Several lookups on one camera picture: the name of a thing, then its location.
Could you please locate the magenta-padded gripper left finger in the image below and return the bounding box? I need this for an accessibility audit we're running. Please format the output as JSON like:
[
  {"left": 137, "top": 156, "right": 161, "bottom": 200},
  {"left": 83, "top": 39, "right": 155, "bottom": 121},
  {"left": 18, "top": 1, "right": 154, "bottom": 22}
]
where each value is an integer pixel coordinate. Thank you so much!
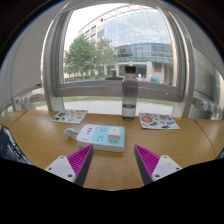
[{"left": 44, "top": 144, "right": 95, "bottom": 187}]

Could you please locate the dark window handle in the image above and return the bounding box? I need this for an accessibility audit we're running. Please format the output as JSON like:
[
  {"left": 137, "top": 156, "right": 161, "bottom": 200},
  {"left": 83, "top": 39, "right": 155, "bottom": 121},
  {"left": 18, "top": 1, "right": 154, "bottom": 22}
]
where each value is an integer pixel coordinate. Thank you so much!
[{"left": 104, "top": 75, "right": 125, "bottom": 81}]

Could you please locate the wall rail with white knobs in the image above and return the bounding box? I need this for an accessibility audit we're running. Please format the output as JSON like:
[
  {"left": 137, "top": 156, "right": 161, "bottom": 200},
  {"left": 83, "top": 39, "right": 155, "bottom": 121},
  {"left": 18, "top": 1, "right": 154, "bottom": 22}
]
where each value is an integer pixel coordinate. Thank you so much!
[
  {"left": 191, "top": 97, "right": 224, "bottom": 116},
  {"left": 13, "top": 92, "right": 46, "bottom": 108}
]

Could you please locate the white and blue power strip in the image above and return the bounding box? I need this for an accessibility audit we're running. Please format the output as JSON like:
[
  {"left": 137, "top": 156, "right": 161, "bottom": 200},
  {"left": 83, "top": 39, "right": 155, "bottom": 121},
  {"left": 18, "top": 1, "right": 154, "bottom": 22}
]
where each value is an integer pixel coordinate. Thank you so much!
[{"left": 76, "top": 123, "right": 126, "bottom": 153}]

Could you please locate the clear water bottle black cap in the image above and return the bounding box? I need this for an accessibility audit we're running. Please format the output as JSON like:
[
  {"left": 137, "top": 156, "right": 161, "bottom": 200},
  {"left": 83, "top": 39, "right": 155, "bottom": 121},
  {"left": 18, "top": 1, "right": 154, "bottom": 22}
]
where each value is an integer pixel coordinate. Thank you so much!
[{"left": 121, "top": 65, "right": 139, "bottom": 122}]

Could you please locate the small sticker sheet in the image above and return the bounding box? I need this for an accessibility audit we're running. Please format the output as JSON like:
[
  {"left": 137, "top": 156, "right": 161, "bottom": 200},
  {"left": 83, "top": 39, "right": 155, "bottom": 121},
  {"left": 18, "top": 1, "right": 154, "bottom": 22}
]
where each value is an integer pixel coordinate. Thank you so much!
[{"left": 50, "top": 109, "right": 89, "bottom": 125}]

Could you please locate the white power strip plug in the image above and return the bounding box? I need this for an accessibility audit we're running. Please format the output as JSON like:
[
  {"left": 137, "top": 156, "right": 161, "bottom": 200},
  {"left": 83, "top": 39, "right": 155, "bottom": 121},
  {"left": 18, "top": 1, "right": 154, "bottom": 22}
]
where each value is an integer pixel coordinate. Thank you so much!
[{"left": 63, "top": 127, "right": 80, "bottom": 141}]

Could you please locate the grey window frame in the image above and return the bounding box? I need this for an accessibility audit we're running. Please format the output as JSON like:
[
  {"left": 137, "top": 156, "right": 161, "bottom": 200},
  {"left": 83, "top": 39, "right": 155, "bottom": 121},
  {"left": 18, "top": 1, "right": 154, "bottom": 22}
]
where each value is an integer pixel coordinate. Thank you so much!
[{"left": 41, "top": 0, "right": 198, "bottom": 119}]

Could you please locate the large sticker sheet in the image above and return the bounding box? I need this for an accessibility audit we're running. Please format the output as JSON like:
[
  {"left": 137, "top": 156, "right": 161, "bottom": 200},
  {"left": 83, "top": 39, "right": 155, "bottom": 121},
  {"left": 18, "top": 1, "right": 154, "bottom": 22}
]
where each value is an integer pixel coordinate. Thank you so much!
[{"left": 138, "top": 112, "right": 181, "bottom": 131}]

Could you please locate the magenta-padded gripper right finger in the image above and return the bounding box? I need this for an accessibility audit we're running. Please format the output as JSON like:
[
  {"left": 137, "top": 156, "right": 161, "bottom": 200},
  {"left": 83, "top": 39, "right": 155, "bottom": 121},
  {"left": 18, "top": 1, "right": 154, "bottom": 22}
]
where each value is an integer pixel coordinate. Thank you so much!
[{"left": 133, "top": 143, "right": 183, "bottom": 186}]

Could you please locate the small white charger block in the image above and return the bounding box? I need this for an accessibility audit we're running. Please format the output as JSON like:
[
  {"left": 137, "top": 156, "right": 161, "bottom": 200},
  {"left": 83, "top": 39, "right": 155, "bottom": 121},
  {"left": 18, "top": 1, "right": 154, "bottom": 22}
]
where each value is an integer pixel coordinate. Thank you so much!
[{"left": 107, "top": 126, "right": 121, "bottom": 144}]

